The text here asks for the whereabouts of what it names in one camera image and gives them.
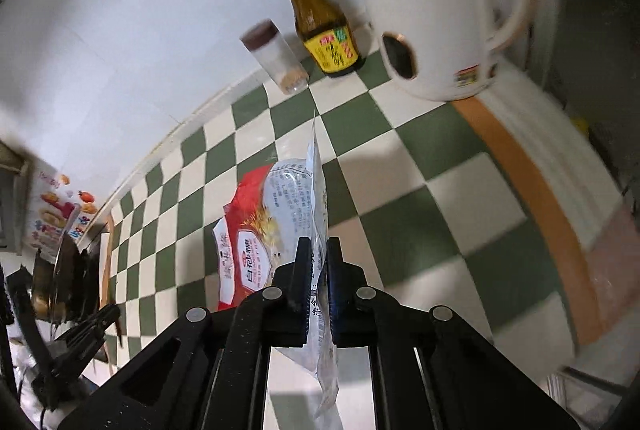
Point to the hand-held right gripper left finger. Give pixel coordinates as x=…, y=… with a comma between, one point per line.
x=302, y=282

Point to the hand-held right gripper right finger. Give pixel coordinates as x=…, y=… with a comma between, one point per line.
x=336, y=292

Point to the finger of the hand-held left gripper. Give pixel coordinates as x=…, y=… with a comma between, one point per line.
x=82, y=352
x=97, y=320

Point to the red and clear sugar bag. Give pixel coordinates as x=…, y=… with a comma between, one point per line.
x=280, y=210

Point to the dark frying pan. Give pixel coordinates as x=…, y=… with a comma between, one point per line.
x=82, y=270

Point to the steel pot with lid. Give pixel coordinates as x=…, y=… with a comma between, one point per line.
x=47, y=295

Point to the green and cream checkered mat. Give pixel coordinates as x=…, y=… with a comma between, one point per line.
x=425, y=210

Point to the clear spice jar brown lid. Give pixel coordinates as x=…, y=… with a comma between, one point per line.
x=280, y=59

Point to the brown glass sauce bottle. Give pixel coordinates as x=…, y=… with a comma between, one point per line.
x=320, y=19

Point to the yellow object behind glass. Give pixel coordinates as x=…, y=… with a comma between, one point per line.
x=581, y=125

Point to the colourful wall sticker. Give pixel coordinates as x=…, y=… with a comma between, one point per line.
x=55, y=210

